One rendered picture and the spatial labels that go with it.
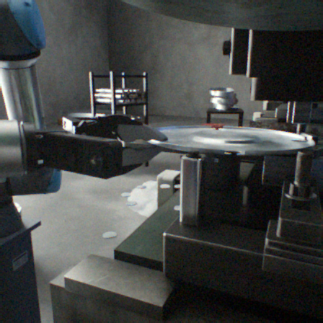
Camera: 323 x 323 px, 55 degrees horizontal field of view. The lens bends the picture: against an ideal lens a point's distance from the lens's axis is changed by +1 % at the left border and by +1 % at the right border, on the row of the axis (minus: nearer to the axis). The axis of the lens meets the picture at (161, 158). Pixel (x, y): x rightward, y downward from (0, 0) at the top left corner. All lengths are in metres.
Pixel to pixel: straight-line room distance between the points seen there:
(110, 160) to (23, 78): 0.49
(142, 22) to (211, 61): 1.97
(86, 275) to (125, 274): 0.05
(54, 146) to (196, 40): 7.17
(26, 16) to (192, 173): 0.52
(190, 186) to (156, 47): 7.52
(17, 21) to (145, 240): 0.52
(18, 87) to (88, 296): 0.54
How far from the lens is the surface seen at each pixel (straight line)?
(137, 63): 8.07
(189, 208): 0.40
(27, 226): 1.05
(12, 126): 0.42
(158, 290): 0.40
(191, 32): 7.58
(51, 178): 0.92
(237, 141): 0.50
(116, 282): 0.42
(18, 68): 0.80
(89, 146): 0.37
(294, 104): 0.52
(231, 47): 0.50
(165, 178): 0.85
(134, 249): 0.47
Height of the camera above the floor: 0.89
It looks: 15 degrees down
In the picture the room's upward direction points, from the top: straight up
